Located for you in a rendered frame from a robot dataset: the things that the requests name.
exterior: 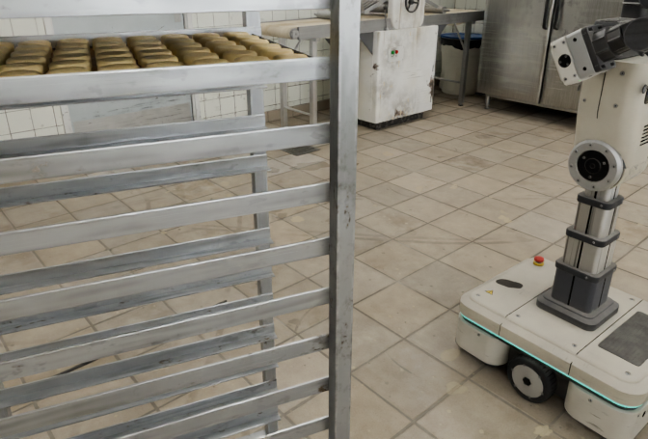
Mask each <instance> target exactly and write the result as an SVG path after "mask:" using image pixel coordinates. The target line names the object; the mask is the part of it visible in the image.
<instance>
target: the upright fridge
mask: <svg viewBox="0 0 648 439"><path fill-rule="evenodd" d="M623 2H624V0H486V4H485V13H484V21H483V30H482V39H481V47H480V56H479V65H478V74H477V83H476V92H475V93H474V94H475V95H479V96H486V97H485V104H486V106H485V107H484V109H489V107H488V104H490V97H495V98H500V99H505V100H510V101H516V102H521V103H525V104H530V105H535V106H541V107H546V108H551V109H555V110H561V111H566V112H571V113H576V114H578V106H579V100H580V95H581V85H582V81H581V82H580V83H576V84H572V85H567V86H566V85H564V83H563V82H562V81H561V80H560V77H559V74H558V71H557V68H556V65H555V62H554V57H553V54H552V52H551V49H552V47H551V42H553V41H556V40H558V39H560V38H562V37H564V36H567V35H569V34H571V33H573V32H575V31H577V30H579V29H581V28H584V27H586V26H589V25H594V22H595V21H596V20H598V19H606V18H615V17H620V15H621V11H622V7H623ZM578 85H580V89H579V90H578V91H577V87H578Z"/></svg>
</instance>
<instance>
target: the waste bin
mask: <svg viewBox="0 0 648 439"><path fill-rule="evenodd" d="M481 39H482V34H474V33H471V40H470V50H469V60H468V69H467V79H466V89H465V96H469V95H474V93H475V92H476V83H477V74H478V65H479V56H480V47H481ZM441 51H442V72H441V78H444V79H450V80H456V81H460V77H461V67H462V58H463V47H462V44H461V42H460V39H459V37H458V34H457V33H444V34H441ZM439 88H441V89H442V92H444V93H446V94H450V95H457V96H459V88H460V83H455V82H449V81H444V80H440V84H439Z"/></svg>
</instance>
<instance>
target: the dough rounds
mask: <svg viewBox="0 0 648 439"><path fill-rule="evenodd" d="M126 40H127V46H126V43H124V42H123V41H122V39H121V38H115V37H108V38H96V39H93V40H92V43H93V48H90V45H89V41H87V40H86V39H66V40H59V41H57V45H56V46H55V50H52V46H51V42H50V41H21V42H19V43H18V44H17V47H16V48H14V44H13V43H11V42H7V41H0V77H11V76H25V75H41V74H55V73H71V72H86V71H101V70H116V69H145V68H160V67H175V66H191V65H205V64H221V63H235V62H251V61H266V60H280V59H296V58H309V57H307V55H304V54H294V52H293V51H292V49H288V48H281V46H280V45H279V44H276V43H269V41H268V40H263V39H260V38H259V37H258V36H252V35H249V34H248V33H247V32H226V33H224V34H223V36H222V37H220V35H218V34H216V33H199V34H194V35H193V36H192V39H189V37H188V36H187V35H181V34H173V35H163V36H161V37H160V40H161V41H159V40H157V39H156V38H155V37H154V36H134V37H128V39H126Z"/></svg>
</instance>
